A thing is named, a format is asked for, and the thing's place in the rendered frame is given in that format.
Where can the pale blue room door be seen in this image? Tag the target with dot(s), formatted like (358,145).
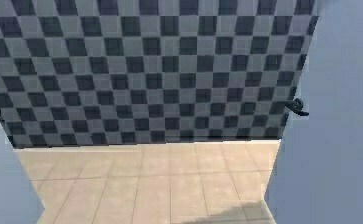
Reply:
(5,186)
(332,140)

